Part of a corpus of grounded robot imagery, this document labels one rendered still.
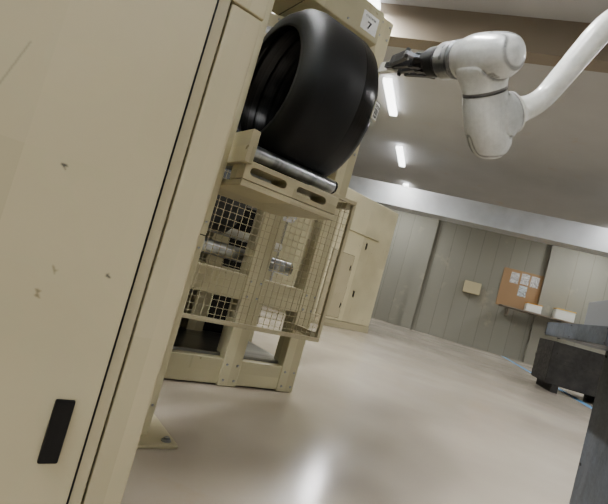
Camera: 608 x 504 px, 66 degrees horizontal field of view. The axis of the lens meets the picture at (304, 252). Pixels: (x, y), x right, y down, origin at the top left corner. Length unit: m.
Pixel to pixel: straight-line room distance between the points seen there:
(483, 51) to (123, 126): 0.81
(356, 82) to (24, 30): 1.07
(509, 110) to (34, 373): 1.06
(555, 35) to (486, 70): 4.36
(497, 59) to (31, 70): 0.89
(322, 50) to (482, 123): 0.54
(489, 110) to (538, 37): 4.30
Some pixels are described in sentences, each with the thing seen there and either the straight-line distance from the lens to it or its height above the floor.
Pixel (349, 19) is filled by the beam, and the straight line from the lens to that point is 2.16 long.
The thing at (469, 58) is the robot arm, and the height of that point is 1.15.
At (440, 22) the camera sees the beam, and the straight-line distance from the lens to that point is 5.54.
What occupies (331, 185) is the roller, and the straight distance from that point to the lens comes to 1.56.
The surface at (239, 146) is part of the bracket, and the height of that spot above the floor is 0.90.
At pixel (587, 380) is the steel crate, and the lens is 7.41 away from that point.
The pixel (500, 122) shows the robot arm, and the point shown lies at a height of 1.05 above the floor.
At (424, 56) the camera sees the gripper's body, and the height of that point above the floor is 1.20.
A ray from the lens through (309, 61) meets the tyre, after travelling 1.46.
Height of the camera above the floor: 0.58
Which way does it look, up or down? 3 degrees up
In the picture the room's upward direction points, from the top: 16 degrees clockwise
